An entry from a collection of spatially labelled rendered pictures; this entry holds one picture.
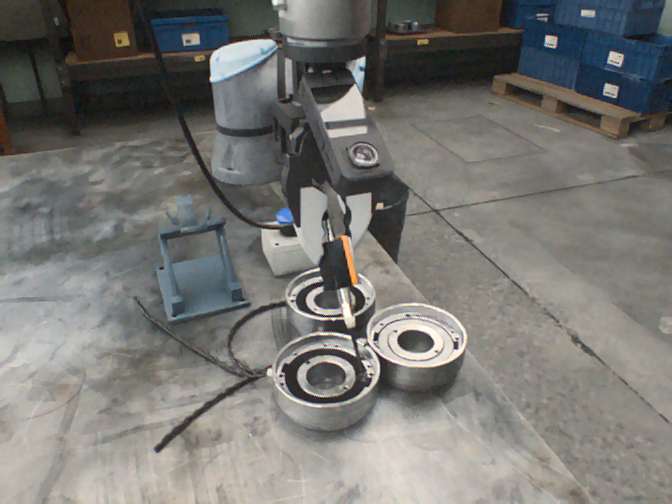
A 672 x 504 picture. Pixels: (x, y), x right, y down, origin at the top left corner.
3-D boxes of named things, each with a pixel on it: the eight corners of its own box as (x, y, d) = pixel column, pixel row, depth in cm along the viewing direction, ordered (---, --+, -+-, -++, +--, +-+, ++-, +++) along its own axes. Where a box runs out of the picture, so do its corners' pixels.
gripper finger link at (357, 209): (353, 228, 62) (345, 151, 56) (377, 255, 57) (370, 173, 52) (327, 237, 61) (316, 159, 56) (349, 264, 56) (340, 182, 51)
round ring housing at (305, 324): (300, 289, 73) (298, 262, 70) (380, 299, 71) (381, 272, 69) (275, 341, 64) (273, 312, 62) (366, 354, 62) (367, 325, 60)
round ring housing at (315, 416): (386, 369, 60) (388, 340, 58) (367, 446, 51) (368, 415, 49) (292, 354, 62) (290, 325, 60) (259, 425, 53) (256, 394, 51)
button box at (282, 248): (325, 267, 77) (324, 236, 75) (275, 276, 75) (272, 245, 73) (307, 239, 84) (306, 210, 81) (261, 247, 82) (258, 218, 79)
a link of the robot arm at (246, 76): (219, 109, 107) (212, 36, 100) (290, 108, 107) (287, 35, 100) (209, 130, 96) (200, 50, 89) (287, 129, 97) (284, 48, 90)
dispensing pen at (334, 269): (355, 377, 53) (316, 205, 53) (341, 372, 57) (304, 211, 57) (376, 371, 54) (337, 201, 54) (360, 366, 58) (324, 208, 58)
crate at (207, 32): (224, 39, 404) (221, 7, 393) (231, 49, 373) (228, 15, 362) (150, 44, 392) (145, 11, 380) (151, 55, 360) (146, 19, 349)
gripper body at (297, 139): (342, 147, 58) (342, 25, 52) (379, 178, 51) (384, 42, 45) (271, 158, 56) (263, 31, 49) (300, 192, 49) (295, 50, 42)
